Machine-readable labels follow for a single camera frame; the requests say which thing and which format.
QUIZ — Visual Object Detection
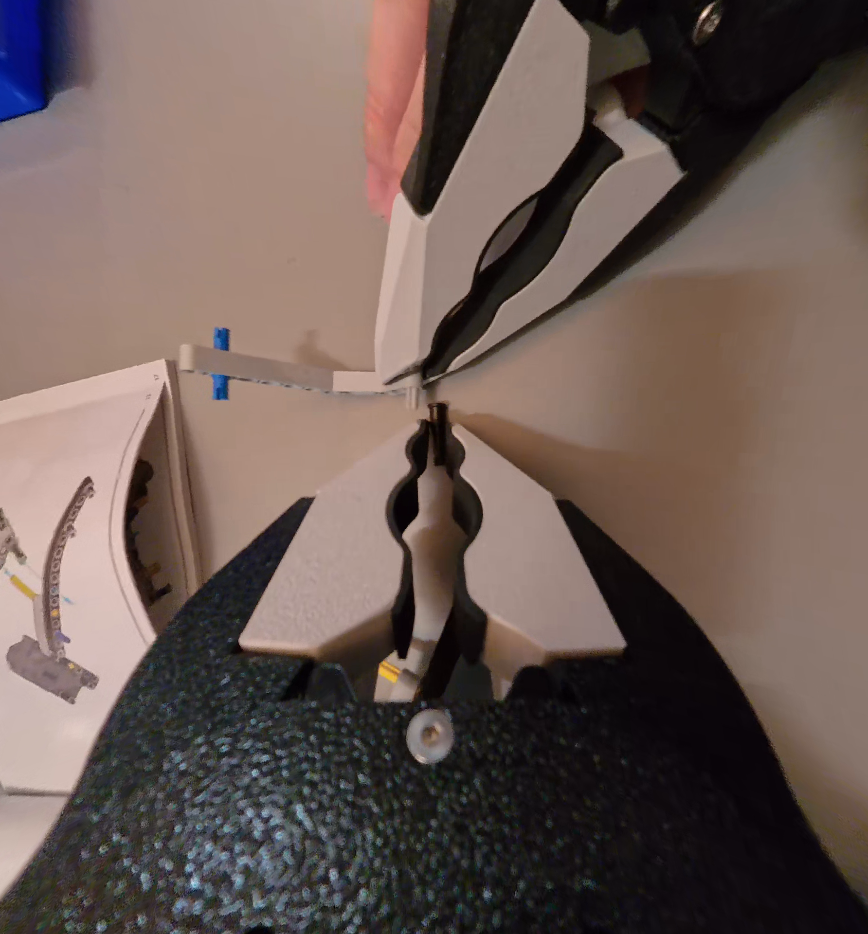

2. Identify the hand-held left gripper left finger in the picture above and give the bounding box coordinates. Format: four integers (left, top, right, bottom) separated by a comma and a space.
238, 425, 429, 658

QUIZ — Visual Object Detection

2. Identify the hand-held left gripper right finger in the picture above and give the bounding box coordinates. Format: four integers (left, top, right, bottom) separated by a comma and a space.
445, 427, 630, 661

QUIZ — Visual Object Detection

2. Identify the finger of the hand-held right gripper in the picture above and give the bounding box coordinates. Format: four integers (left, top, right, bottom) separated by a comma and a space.
425, 73, 688, 382
374, 0, 590, 383

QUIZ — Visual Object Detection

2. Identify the light grey toy beam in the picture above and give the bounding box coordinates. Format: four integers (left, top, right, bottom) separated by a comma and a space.
179, 343, 420, 398

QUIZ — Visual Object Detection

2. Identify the light grey desk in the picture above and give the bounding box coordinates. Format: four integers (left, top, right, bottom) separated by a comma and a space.
0, 0, 868, 934

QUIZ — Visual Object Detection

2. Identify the person's right hand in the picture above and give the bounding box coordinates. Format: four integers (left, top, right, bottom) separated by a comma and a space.
365, 0, 436, 221

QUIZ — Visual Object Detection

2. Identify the white instruction booklet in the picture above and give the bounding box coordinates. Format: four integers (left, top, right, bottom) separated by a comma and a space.
0, 358, 203, 920

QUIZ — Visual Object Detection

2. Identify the blue plastic bin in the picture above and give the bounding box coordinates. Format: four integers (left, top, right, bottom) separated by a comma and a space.
0, 0, 50, 134

